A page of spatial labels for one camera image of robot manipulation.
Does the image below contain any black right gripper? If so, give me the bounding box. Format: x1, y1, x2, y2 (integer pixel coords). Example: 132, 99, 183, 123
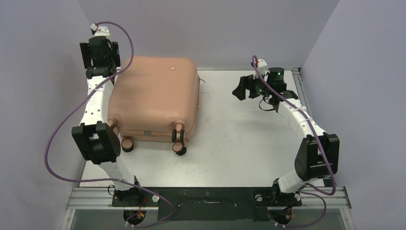
233, 70, 273, 101

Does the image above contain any pink hard-shell suitcase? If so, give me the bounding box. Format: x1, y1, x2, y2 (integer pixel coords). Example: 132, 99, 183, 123
108, 56, 200, 156

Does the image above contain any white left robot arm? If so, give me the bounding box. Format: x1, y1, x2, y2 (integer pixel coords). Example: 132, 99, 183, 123
71, 35, 144, 206

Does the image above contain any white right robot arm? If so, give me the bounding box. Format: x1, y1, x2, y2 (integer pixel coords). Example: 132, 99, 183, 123
232, 67, 340, 206

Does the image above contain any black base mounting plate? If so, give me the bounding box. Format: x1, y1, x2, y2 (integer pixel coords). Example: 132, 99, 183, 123
111, 187, 302, 221

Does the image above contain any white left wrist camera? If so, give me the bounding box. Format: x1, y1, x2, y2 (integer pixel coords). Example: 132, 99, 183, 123
90, 23, 111, 39

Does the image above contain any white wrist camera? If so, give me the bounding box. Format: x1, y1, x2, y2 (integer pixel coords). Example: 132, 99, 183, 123
254, 59, 269, 74
90, 23, 111, 39

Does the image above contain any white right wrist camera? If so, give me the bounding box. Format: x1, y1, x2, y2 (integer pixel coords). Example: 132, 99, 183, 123
254, 59, 269, 74

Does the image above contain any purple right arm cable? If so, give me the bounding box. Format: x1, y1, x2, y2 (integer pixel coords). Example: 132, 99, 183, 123
251, 55, 337, 229

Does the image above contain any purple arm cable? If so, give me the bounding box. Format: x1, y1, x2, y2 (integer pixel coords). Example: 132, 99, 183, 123
44, 21, 176, 229
251, 55, 337, 229

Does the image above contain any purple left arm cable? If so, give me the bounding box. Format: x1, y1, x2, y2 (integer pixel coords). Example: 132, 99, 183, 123
44, 21, 176, 229

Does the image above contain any aluminium front rail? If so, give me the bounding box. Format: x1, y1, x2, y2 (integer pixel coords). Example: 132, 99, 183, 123
67, 187, 352, 210

